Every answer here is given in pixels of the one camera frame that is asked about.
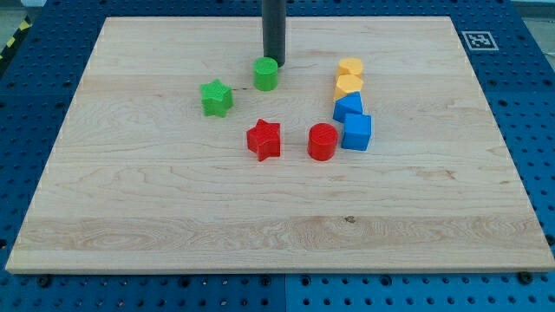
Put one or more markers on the yellow heart block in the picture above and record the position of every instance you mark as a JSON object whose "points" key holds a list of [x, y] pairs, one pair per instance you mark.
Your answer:
{"points": [[349, 66]]}

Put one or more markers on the red star block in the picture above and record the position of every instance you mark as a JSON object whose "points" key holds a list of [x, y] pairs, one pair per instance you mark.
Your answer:
{"points": [[264, 139]]}

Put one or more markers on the red cylinder block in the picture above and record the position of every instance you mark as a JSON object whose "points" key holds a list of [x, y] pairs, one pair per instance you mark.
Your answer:
{"points": [[322, 141]]}

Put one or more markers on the blue cube block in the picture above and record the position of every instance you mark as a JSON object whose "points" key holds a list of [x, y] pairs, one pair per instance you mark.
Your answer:
{"points": [[357, 131]]}

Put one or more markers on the green star block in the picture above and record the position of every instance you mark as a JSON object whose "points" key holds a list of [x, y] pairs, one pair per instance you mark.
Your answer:
{"points": [[216, 98]]}

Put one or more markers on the green cylinder block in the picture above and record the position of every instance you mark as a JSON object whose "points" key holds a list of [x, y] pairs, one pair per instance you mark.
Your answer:
{"points": [[265, 72]]}

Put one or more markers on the blue triangle block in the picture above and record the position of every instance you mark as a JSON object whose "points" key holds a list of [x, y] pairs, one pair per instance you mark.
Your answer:
{"points": [[349, 104]]}

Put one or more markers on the yellow pentagon block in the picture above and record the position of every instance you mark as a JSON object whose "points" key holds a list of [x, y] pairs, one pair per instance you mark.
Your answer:
{"points": [[347, 84]]}

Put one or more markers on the light wooden board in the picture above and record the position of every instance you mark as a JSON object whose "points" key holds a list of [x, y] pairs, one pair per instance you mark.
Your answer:
{"points": [[139, 181]]}

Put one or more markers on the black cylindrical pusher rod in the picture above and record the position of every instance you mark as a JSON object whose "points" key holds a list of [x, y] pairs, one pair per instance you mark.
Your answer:
{"points": [[274, 29]]}

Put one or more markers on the white fiducial marker tag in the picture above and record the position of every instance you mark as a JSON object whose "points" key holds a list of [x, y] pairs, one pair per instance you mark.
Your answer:
{"points": [[478, 40]]}

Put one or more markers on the yellow black hazard tape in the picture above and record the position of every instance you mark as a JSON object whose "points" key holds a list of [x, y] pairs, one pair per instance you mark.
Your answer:
{"points": [[16, 40]]}

